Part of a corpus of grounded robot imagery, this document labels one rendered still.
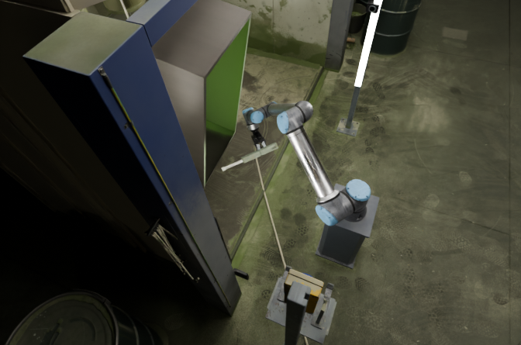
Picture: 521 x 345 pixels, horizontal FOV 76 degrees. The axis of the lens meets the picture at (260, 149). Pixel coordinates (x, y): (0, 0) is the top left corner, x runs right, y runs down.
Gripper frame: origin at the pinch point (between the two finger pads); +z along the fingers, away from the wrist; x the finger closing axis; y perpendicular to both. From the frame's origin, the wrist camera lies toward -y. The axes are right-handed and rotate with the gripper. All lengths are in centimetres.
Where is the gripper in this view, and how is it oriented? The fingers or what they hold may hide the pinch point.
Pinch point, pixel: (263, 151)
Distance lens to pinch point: 272.1
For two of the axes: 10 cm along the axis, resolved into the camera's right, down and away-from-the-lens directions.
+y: -2.9, -2.4, 9.3
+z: 3.3, 8.9, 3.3
